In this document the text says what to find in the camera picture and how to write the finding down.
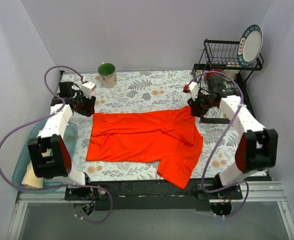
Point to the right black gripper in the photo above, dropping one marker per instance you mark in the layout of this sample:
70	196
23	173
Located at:
195	110

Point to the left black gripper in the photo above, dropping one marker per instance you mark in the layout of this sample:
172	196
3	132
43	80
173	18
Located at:
88	108

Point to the orange t shirt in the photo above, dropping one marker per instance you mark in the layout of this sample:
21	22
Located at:
168	136

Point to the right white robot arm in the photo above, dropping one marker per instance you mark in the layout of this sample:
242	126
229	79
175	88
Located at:
257	149

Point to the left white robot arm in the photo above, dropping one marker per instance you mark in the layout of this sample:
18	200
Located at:
48	152

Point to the red bowl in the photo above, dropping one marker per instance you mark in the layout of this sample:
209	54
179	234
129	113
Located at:
213	72

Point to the cream cup in rack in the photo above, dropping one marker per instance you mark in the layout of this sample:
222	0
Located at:
232	72

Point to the floral green-inside mug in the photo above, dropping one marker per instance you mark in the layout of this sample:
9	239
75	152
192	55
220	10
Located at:
107	73

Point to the floral tablecloth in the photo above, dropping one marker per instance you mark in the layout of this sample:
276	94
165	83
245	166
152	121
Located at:
147	91

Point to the white green-rimmed plate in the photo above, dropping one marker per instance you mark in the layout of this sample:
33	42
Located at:
250	45

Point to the blue plastic tray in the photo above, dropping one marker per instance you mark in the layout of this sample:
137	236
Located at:
69	138

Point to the beige rolled cloth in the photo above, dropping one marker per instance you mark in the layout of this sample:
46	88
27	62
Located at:
30	180

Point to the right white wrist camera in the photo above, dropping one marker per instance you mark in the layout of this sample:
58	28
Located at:
191	88

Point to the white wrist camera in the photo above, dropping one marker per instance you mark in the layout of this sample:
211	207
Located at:
87	88
191	88

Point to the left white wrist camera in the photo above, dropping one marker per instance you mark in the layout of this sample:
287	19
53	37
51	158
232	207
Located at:
87	88

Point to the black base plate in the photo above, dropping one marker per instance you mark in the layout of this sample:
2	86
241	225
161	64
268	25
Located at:
162	195

